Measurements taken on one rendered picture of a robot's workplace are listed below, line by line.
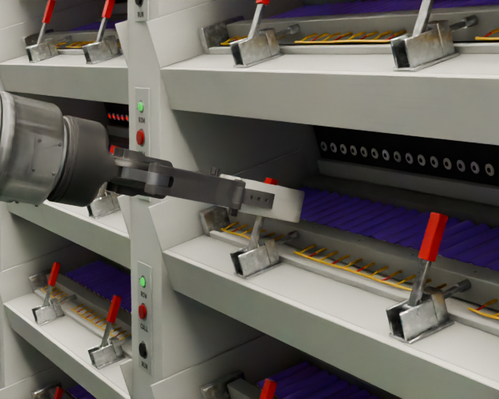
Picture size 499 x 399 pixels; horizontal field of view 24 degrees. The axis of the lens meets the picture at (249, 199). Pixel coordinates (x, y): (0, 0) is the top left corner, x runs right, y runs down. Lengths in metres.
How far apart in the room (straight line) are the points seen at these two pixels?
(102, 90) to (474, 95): 0.74
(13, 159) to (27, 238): 0.98
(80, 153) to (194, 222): 0.30
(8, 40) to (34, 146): 0.95
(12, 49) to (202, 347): 0.77
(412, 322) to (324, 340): 0.12
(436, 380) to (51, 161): 0.36
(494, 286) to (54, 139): 0.37
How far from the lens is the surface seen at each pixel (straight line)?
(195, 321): 1.26
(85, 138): 0.97
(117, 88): 1.36
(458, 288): 0.86
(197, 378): 1.28
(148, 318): 1.28
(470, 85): 0.75
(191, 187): 0.98
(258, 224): 1.07
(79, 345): 1.61
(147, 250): 1.27
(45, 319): 1.75
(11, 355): 1.95
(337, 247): 1.03
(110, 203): 1.47
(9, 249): 1.91
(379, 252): 0.97
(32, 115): 0.95
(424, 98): 0.80
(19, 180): 0.95
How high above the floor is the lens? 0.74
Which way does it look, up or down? 7 degrees down
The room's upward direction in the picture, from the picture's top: straight up
